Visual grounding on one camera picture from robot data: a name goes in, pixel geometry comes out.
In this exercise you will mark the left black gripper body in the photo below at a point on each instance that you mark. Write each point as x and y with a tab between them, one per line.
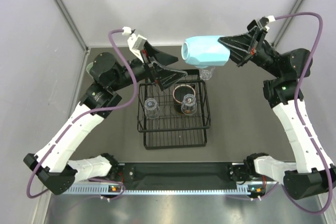
149	70

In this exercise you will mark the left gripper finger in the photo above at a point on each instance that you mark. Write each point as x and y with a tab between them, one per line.
165	77
161	57

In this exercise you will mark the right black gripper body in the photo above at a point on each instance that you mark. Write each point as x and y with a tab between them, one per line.
262	33

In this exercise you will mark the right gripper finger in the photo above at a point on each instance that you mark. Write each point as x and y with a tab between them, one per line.
240	56
243	40

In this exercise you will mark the red and black skull mug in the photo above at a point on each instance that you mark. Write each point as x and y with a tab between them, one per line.
179	92

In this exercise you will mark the small clear glass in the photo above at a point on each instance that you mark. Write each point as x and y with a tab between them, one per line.
189	104
151	108

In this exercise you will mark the light blue ceramic mug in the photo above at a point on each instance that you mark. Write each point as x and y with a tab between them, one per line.
204	51

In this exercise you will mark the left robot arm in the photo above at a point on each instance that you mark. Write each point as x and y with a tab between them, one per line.
114	87

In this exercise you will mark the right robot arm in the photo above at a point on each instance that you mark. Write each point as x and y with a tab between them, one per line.
313	172

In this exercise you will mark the clear faceted glass tumbler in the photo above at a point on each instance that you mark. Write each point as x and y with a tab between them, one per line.
206	73

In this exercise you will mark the mint green plastic cup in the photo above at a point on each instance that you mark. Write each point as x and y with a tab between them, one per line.
88	67

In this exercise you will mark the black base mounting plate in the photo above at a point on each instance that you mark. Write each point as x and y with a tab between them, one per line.
194	175

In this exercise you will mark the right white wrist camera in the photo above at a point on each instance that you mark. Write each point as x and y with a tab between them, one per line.
265	21

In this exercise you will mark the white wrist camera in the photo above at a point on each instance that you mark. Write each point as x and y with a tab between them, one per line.
265	21
135	41

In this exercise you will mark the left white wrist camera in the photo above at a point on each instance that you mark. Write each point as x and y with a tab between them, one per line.
135	41

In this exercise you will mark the black wire dish rack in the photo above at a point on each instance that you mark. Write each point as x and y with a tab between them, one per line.
171	129

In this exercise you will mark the slotted aluminium cable duct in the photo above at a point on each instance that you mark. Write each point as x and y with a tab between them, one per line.
114	189

